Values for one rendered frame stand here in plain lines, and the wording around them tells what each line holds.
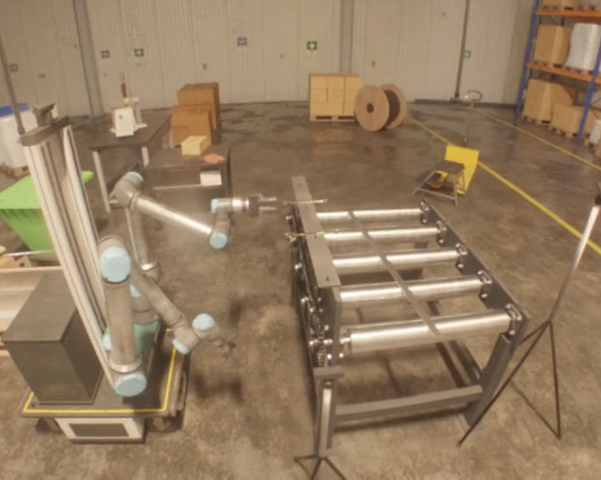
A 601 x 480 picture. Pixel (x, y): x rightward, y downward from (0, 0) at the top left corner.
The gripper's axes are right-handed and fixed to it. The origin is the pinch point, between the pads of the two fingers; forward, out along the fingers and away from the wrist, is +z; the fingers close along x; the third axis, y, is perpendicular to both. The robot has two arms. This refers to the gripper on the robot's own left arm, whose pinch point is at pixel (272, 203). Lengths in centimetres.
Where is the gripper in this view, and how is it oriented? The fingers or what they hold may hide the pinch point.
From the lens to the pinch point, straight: 214.6
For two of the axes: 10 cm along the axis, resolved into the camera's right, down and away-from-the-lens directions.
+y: 1.1, 5.0, -8.6
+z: 9.9, -0.6, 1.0
